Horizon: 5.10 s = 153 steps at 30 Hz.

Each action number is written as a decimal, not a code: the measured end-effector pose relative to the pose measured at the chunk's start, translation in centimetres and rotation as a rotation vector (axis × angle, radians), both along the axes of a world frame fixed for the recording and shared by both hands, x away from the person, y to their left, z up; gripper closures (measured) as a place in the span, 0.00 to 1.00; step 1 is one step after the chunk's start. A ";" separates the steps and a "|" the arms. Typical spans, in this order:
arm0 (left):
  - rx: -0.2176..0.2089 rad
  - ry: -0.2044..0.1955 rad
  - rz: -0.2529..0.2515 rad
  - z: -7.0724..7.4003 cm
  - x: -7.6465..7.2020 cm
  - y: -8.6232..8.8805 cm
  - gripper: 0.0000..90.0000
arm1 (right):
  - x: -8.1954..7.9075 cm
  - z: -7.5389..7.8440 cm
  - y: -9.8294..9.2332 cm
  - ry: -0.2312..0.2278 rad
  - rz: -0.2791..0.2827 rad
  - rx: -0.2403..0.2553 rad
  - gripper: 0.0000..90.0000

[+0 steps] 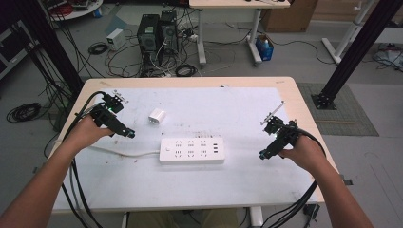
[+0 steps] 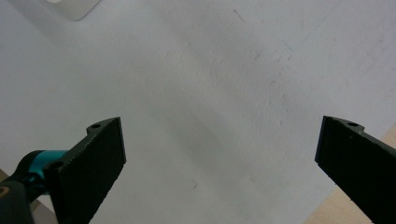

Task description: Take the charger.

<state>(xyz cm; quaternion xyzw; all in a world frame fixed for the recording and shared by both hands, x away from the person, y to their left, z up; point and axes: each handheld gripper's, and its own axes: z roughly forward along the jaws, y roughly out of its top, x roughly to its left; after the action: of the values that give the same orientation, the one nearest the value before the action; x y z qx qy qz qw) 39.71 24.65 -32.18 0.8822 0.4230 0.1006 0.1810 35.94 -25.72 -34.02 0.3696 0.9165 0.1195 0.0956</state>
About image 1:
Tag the white power strip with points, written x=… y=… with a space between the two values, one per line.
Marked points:
x=191 y=150

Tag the black computer tower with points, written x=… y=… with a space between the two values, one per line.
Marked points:
x=148 y=36
x=168 y=31

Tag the white metal stand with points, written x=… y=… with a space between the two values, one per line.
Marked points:
x=347 y=34

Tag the wooden desk with white legs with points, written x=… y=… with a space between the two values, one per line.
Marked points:
x=234 y=3

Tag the grey floor mat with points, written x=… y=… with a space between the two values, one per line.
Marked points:
x=351 y=117

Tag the white charger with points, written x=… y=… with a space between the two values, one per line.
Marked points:
x=157 y=116

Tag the blue bin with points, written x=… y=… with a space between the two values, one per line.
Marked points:
x=264 y=50

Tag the white table mat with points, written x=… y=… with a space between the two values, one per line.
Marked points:
x=196 y=186

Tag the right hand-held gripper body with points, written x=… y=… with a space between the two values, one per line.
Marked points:
x=285 y=133

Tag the brown cardboard box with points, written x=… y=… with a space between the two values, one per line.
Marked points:
x=290 y=15

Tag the person's left hand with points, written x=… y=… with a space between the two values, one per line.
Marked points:
x=85 y=133

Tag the person's right hand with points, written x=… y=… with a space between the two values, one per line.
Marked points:
x=305 y=153

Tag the round white table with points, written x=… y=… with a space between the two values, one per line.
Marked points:
x=79 y=11

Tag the small white box device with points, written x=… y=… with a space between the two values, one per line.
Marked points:
x=115 y=38

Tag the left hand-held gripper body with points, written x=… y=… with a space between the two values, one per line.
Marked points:
x=106 y=117

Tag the black metal post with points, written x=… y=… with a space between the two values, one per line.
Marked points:
x=358 y=47
x=50 y=41

